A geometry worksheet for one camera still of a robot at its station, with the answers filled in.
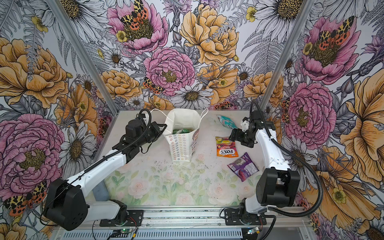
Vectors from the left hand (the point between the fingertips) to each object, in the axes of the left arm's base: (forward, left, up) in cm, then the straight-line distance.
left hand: (168, 128), depth 81 cm
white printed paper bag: (-6, -8, -8) cm, 12 cm away
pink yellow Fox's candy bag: (0, -34, -20) cm, 40 cm away
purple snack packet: (-14, -42, -20) cm, 48 cm away
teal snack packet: (+18, -37, -16) cm, 44 cm away
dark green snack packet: (+3, -6, -6) cm, 9 cm away
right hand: (-6, -36, -6) cm, 37 cm away
